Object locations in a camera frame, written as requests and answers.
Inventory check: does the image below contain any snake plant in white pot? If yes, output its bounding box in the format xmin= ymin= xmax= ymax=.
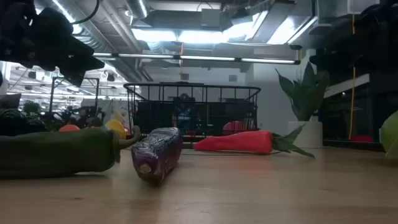
xmin=275 ymin=61 xmax=330 ymax=149

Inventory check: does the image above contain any black shelving unit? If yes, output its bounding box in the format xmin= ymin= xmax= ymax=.
xmin=323 ymin=71 xmax=398 ymax=147

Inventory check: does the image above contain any small green background plant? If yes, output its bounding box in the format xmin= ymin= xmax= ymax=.
xmin=23 ymin=101 xmax=42 ymax=116

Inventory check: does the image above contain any black metal rack frame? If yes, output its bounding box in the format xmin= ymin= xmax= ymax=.
xmin=49 ymin=77 xmax=101 ymax=114

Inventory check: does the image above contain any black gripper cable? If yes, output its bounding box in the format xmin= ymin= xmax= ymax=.
xmin=70 ymin=0 xmax=101 ymax=26

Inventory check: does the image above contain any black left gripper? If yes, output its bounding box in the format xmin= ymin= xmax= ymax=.
xmin=0 ymin=0 xmax=105 ymax=87

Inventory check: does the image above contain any long linear ceiling light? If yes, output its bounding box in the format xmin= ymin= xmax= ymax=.
xmin=91 ymin=52 xmax=302 ymax=65

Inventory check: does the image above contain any yellow star fruit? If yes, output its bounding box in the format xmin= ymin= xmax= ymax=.
xmin=104 ymin=119 xmax=127 ymax=140

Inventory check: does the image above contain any red box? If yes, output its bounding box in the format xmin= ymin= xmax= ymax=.
xmin=350 ymin=134 xmax=374 ymax=144

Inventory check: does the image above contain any orange mandarin bunch with leaves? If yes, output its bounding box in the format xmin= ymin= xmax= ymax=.
xmin=58 ymin=124 xmax=81 ymax=133

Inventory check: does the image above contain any purple eggplant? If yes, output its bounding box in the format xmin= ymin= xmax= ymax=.
xmin=131 ymin=126 xmax=183 ymax=187

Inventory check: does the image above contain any person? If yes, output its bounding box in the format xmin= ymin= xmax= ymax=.
xmin=172 ymin=92 xmax=197 ymax=130

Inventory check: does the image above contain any black wire basket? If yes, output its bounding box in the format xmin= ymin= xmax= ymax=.
xmin=123 ymin=82 xmax=262 ymax=149

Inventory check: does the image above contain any red pepper with green leaves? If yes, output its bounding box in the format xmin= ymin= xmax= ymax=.
xmin=193 ymin=124 xmax=315 ymax=159

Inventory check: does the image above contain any red apple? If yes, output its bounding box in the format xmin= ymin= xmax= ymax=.
xmin=222 ymin=120 xmax=248 ymax=136

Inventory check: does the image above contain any green pear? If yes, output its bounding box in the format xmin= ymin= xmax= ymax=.
xmin=378 ymin=109 xmax=398 ymax=160

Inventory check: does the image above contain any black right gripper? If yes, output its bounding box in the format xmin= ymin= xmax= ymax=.
xmin=310 ymin=18 xmax=398 ymax=75

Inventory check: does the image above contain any long green pepper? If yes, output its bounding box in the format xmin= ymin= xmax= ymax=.
xmin=0 ymin=125 xmax=141 ymax=180

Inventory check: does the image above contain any black aluminium table frame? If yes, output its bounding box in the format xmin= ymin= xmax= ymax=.
xmin=322 ymin=139 xmax=386 ymax=152

